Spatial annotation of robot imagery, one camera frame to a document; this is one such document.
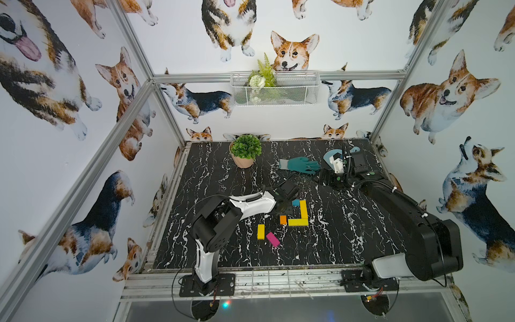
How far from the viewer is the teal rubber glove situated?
3.61 ft

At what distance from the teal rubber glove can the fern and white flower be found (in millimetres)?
377

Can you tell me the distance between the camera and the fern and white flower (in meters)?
0.82
